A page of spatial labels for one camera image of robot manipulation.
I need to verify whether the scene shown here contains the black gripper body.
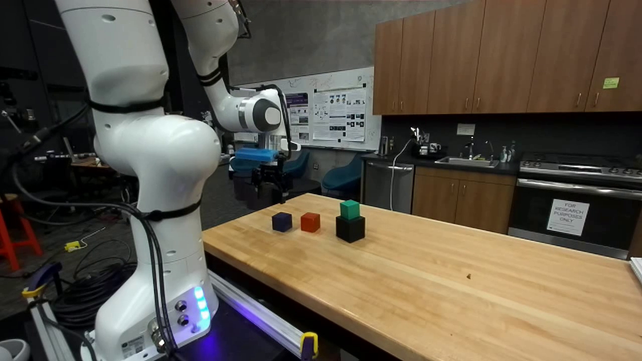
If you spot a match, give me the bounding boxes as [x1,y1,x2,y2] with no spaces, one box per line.
[255,164,284,190]

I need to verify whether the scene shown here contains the purple block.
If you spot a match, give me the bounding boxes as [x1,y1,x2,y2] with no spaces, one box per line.
[273,213,294,233]

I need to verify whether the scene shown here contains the orange block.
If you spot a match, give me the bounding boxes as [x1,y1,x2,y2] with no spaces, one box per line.
[302,213,321,233]

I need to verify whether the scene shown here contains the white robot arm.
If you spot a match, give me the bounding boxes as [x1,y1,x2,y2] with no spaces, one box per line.
[57,0,221,361]

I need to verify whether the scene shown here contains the green block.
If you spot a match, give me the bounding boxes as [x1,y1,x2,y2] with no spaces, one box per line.
[339,201,362,219]

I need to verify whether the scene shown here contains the black block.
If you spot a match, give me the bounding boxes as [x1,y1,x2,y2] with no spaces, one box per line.
[335,217,365,242]

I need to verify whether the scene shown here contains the blue chair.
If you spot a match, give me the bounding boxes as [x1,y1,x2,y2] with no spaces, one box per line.
[321,157,362,198]

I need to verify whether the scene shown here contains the stainless dishwasher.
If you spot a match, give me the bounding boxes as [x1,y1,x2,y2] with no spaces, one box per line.
[364,160,414,213]

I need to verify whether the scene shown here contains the brown lower wooden cabinet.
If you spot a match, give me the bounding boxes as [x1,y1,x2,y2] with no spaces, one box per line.
[411,166,516,233]

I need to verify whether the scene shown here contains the brown upper wooden cabinets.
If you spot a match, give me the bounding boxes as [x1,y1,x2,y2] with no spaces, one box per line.
[374,0,642,114]

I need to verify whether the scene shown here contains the red stool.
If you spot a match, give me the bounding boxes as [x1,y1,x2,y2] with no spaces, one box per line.
[0,193,45,270]

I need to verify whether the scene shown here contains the white paper sign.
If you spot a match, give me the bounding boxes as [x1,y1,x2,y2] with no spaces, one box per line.
[546,198,591,236]

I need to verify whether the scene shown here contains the stainless steel oven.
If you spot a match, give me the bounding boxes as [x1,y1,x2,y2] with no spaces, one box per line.
[507,160,642,259]

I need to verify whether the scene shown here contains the green sticky note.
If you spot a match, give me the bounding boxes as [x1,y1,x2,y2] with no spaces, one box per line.
[603,78,621,90]

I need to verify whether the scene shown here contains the white wall poster board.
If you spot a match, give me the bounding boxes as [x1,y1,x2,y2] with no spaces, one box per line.
[247,64,384,154]

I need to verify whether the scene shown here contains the aluminium rail with yellow clamp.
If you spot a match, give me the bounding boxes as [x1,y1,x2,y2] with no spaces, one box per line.
[208,273,319,361]

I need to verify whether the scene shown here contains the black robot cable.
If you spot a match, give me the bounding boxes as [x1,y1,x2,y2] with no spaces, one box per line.
[9,106,176,356]

